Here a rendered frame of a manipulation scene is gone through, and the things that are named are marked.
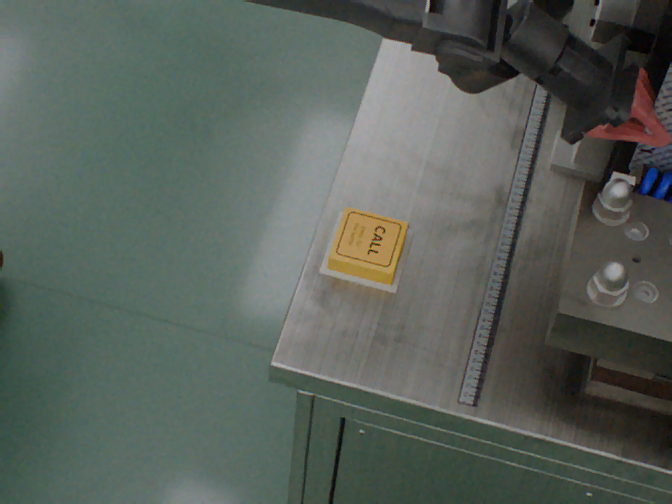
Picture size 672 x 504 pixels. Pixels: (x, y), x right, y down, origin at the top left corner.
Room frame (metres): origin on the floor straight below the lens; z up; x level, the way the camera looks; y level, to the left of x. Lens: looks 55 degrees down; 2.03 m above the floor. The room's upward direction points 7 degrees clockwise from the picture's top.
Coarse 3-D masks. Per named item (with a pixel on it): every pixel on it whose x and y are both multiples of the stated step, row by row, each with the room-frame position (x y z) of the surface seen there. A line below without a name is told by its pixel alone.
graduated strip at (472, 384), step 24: (552, 96) 1.03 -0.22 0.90; (528, 120) 0.99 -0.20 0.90; (528, 144) 0.96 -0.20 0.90; (528, 168) 0.92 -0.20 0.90; (528, 192) 0.89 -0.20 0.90; (504, 216) 0.85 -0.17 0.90; (504, 240) 0.82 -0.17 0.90; (504, 264) 0.79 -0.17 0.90; (504, 288) 0.76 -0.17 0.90; (480, 312) 0.73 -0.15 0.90; (480, 336) 0.70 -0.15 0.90; (480, 360) 0.67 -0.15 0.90; (480, 384) 0.64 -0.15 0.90
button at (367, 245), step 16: (352, 208) 0.82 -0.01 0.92; (352, 224) 0.80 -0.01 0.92; (368, 224) 0.80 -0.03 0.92; (384, 224) 0.81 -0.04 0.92; (400, 224) 0.81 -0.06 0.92; (336, 240) 0.78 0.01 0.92; (352, 240) 0.78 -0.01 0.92; (368, 240) 0.78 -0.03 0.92; (384, 240) 0.79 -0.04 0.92; (400, 240) 0.79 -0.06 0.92; (336, 256) 0.76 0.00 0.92; (352, 256) 0.76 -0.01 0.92; (368, 256) 0.76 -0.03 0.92; (384, 256) 0.77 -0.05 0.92; (352, 272) 0.75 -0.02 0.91; (368, 272) 0.75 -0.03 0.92; (384, 272) 0.75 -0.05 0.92
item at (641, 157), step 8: (664, 80) 0.85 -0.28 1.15; (664, 88) 0.84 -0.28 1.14; (664, 96) 0.84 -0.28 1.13; (656, 104) 0.84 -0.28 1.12; (664, 104) 0.84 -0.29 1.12; (656, 112) 0.84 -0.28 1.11; (664, 112) 0.84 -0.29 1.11; (664, 120) 0.84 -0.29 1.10; (664, 128) 0.84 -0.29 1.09; (640, 144) 0.84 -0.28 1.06; (640, 152) 0.84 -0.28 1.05; (656, 152) 0.84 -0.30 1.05; (664, 152) 0.84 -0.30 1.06; (632, 160) 0.84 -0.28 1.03; (640, 160) 0.84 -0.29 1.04; (648, 160) 0.84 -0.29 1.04; (656, 160) 0.84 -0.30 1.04; (664, 160) 0.84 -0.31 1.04; (632, 168) 0.84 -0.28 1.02; (648, 168) 0.84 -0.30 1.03; (664, 168) 0.84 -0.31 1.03
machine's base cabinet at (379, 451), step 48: (336, 432) 0.63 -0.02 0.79; (384, 432) 0.62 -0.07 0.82; (432, 432) 0.61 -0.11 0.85; (336, 480) 0.63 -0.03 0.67; (384, 480) 0.62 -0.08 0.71; (432, 480) 0.61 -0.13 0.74; (480, 480) 0.60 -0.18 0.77; (528, 480) 0.59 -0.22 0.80; (576, 480) 0.58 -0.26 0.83; (624, 480) 0.58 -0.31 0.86
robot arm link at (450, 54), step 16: (496, 0) 0.88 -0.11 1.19; (496, 16) 0.86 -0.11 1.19; (496, 32) 0.84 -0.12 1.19; (448, 48) 0.81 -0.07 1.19; (464, 48) 0.81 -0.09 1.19; (480, 48) 0.82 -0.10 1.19; (496, 48) 0.83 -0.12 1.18; (448, 64) 0.82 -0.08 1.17; (464, 64) 0.81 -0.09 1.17; (480, 64) 0.82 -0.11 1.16; (464, 80) 0.87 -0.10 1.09; (480, 80) 0.86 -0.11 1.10; (496, 80) 0.86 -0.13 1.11
